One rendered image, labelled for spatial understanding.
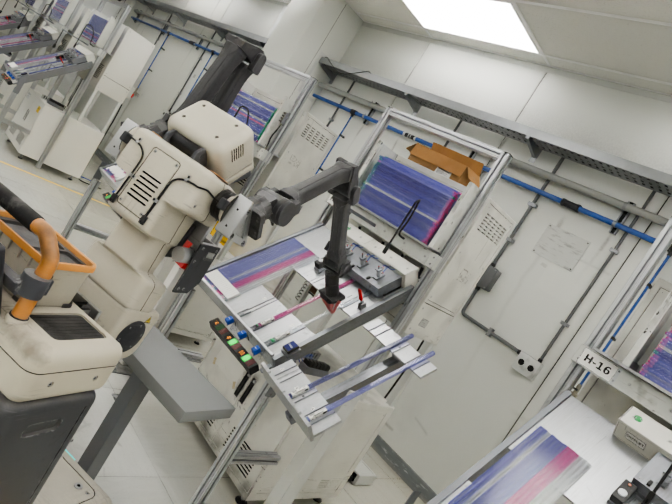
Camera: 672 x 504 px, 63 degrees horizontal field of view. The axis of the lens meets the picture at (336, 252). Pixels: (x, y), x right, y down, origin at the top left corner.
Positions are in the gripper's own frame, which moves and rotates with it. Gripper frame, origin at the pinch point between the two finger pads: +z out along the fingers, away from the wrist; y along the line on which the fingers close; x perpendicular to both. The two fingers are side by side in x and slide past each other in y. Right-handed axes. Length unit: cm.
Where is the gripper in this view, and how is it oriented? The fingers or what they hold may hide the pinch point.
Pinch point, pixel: (331, 310)
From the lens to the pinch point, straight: 227.5
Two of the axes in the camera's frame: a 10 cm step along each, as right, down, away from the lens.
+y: -6.0, -4.4, 6.7
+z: -0.1, 8.4, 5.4
